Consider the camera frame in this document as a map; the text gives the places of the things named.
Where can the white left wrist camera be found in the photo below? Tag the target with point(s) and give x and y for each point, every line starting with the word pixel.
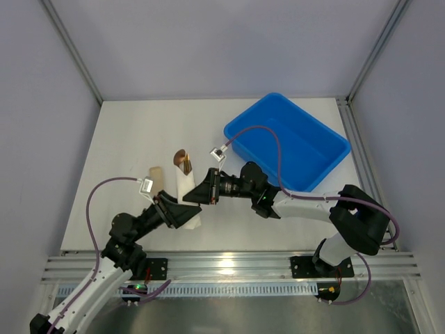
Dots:
pixel 145 188

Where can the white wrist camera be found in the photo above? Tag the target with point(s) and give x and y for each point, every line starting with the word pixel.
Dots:
pixel 219 155
pixel 145 188

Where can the aluminium frame post left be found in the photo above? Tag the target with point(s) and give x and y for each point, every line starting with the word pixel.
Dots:
pixel 68 43

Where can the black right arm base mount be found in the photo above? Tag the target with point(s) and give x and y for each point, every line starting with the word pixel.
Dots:
pixel 311 266

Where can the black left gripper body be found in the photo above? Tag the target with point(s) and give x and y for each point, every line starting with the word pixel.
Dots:
pixel 165 211

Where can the gold fork green handle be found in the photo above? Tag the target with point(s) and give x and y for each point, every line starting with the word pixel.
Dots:
pixel 187 166

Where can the blue plastic bin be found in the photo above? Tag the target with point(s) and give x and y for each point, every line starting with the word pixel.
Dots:
pixel 280 137

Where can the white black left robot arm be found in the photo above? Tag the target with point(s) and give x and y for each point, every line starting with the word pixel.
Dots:
pixel 121 259

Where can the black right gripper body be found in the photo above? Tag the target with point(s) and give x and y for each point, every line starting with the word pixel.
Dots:
pixel 213 186

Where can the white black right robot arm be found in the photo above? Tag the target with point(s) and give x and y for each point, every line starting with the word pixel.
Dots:
pixel 359 220

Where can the aluminium front rail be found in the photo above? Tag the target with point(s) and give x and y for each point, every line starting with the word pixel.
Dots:
pixel 229 267

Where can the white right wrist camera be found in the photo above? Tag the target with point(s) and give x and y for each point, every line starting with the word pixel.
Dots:
pixel 219 155

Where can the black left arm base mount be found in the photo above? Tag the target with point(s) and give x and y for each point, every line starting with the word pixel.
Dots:
pixel 151 268

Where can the beige utensil holder case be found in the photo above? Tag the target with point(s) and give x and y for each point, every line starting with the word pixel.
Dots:
pixel 156 174

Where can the aluminium frame post right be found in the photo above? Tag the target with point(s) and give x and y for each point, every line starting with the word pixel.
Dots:
pixel 389 28

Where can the aluminium frame post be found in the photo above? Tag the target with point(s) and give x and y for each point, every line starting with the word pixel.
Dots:
pixel 389 28
pixel 68 43

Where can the white slotted cable duct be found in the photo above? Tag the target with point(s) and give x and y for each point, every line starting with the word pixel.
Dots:
pixel 177 290

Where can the copper spoon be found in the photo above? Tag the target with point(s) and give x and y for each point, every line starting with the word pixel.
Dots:
pixel 179 157

